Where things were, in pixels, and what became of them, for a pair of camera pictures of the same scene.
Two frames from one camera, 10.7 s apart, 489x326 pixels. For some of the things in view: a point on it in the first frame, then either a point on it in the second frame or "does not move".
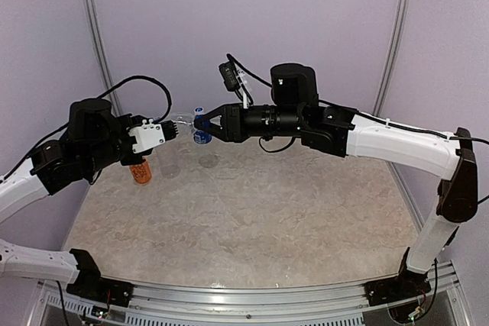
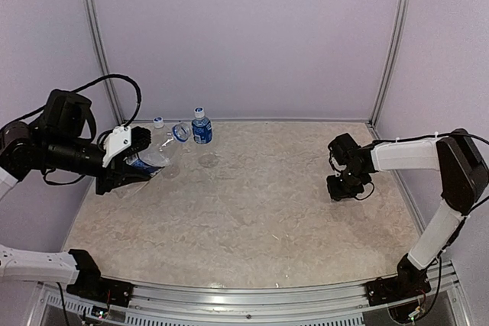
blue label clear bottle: x=185 y=124 to x=154 y=156
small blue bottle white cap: x=201 y=137 does not move
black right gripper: x=232 y=127 to x=338 y=194
